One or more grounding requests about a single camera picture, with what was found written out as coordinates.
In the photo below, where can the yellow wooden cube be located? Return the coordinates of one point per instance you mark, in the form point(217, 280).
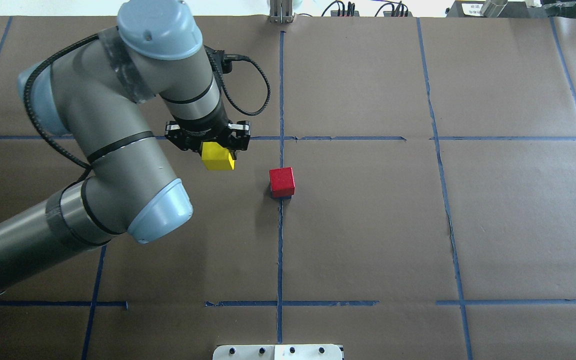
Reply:
point(217, 158)

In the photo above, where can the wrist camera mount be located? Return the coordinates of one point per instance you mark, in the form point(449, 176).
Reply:
point(220, 61)

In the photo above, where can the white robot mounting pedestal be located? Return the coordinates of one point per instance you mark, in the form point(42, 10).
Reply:
point(325, 351)

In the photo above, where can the blue wooden cube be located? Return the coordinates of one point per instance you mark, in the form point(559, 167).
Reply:
point(281, 198)

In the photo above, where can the red wooden cube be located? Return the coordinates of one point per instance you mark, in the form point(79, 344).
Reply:
point(282, 181)

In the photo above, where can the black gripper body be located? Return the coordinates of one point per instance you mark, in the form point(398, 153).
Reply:
point(202, 130)

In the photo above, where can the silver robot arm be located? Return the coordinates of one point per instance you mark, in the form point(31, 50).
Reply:
point(91, 90)

